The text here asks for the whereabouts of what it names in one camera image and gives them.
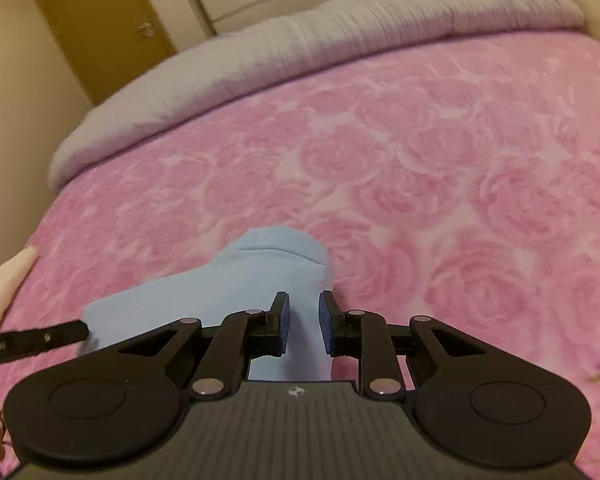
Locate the pink rose-patterned blanket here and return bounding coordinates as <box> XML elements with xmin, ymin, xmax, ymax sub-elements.
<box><xmin>0</xmin><ymin>27</ymin><xmax>600</xmax><ymax>480</ymax></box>

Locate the wooden door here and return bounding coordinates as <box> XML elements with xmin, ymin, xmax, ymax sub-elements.
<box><xmin>28</xmin><ymin>0</ymin><xmax>177</xmax><ymax>107</ymax></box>

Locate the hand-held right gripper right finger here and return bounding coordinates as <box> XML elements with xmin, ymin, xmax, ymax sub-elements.
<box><xmin>318</xmin><ymin>290</ymin><xmax>487</xmax><ymax>401</ymax></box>

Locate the light blue shirt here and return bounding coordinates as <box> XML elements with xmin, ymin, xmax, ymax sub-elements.
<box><xmin>82</xmin><ymin>226</ymin><xmax>337</xmax><ymax>384</ymax></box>

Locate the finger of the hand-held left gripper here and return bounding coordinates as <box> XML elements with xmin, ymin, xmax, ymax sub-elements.
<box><xmin>0</xmin><ymin>321</ymin><xmax>91</xmax><ymax>361</ymax></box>

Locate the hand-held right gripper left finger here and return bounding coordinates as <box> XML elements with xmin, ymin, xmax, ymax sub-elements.
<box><xmin>117</xmin><ymin>291</ymin><xmax>292</xmax><ymax>401</ymax></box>

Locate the grey ribbed duvet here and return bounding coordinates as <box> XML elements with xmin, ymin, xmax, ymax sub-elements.
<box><xmin>49</xmin><ymin>0</ymin><xmax>589</xmax><ymax>191</ymax></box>

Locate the person's left hand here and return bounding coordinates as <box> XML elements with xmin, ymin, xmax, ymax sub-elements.
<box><xmin>0</xmin><ymin>246</ymin><xmax>39</xmax><ymax>336</ymax></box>

